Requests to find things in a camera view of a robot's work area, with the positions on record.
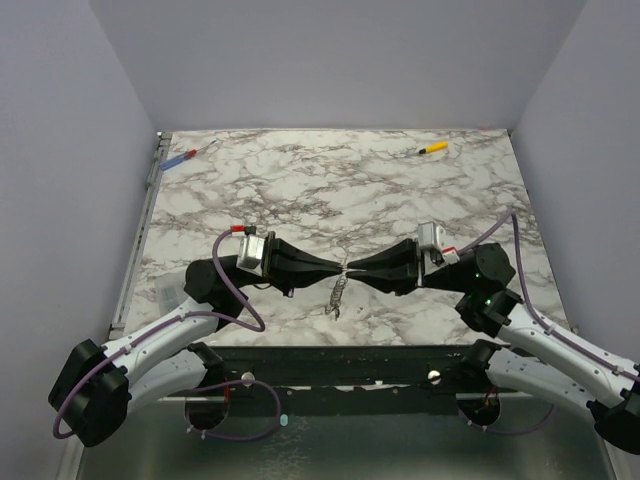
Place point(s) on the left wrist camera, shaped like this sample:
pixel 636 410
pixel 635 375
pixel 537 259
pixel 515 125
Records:
pixel 252 251

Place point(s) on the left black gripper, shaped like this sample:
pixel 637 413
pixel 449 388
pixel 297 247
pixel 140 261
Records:
pixel 281 260

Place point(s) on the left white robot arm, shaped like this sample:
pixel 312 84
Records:
pixel 100 385

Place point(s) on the metal carabiner with key rings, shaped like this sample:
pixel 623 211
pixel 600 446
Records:
pixel 332 308

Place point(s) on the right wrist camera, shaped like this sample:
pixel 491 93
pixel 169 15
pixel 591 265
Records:
pixel 434 246

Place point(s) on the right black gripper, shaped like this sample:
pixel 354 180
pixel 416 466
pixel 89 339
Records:
pixel 417 263

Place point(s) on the yellow screwdriver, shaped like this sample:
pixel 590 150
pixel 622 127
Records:
pixel 433 148

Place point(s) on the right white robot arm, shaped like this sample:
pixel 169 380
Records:
pixel 524 351

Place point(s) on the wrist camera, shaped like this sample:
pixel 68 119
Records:
pixel 252 251
pixel 434 246

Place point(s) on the blue red screwdriver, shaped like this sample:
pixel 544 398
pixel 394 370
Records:
pixel 183 157

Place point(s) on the black mounting rail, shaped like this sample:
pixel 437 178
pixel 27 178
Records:
pixel 345 381

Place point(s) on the aluminium side rail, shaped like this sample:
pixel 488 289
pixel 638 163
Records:
pixel 118 322

